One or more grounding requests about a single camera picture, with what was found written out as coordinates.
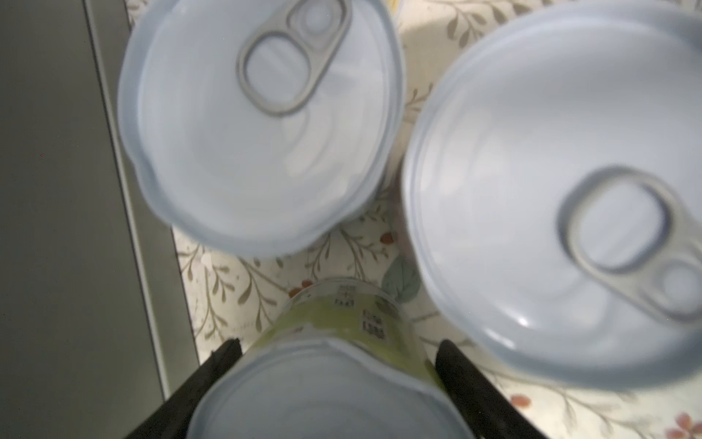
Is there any beige metal cabinet counter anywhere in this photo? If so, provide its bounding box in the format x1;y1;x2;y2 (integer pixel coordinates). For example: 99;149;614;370
1;1;199;438

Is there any pink can right side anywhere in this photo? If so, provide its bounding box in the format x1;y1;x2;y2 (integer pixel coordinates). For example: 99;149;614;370
401;1;701;389

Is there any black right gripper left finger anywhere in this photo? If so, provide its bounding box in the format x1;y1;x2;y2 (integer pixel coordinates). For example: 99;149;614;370
126;338;242;439

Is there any green label food can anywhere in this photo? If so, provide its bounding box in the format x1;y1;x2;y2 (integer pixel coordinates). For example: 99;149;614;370
188;278;471;438

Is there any silver top can right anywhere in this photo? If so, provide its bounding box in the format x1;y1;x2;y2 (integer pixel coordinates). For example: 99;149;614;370
117;1;406;258

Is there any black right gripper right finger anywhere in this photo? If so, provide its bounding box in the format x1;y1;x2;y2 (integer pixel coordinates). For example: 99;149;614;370
435;339;546;439

